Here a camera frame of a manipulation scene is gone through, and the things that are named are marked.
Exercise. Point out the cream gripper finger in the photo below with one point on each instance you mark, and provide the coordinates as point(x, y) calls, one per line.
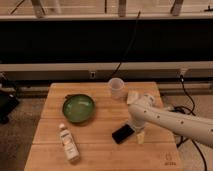
point(141, 137)

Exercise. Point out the black eraser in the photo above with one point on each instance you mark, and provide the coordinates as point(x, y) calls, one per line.
point(122, 133)

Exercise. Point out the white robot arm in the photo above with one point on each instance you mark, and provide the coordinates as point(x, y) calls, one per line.
point(141, 110)

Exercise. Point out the white ceramic cup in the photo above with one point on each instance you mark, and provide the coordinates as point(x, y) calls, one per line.
point(116, 87)

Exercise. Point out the white rectangular block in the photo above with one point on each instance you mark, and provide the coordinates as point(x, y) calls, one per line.
point(132, 97)

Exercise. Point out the green bowl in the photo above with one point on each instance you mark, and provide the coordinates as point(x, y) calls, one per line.
point(78, 108)

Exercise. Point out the white plastic bottle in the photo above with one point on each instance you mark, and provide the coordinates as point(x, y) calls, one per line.
point(68, 143)

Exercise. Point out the black object at left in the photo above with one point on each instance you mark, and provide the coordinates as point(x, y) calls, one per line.
point(8, 101)

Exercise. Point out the white wall outlet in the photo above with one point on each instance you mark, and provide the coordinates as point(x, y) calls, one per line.
point(92, 74)

